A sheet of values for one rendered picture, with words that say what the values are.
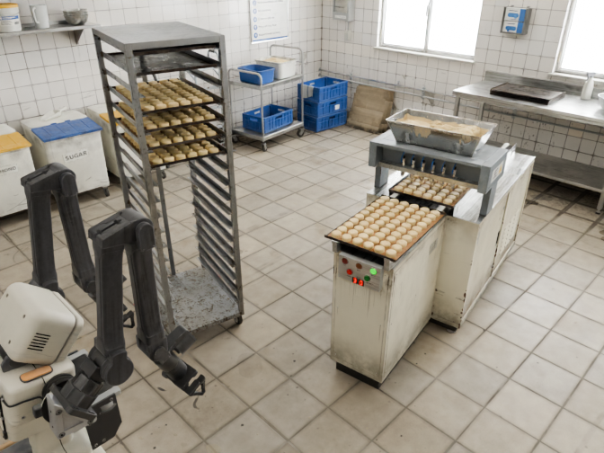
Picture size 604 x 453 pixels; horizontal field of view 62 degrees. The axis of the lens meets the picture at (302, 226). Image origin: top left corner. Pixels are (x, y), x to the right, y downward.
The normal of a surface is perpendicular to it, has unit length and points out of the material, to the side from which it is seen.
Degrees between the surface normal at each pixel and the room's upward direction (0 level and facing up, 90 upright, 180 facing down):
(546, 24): 90
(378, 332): 90
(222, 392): 0
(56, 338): 90
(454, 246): 90
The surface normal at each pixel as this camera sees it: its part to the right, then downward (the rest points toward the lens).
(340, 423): 0.00, -0.88
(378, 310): -0.58, 0.40
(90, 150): 0.71, 0.36
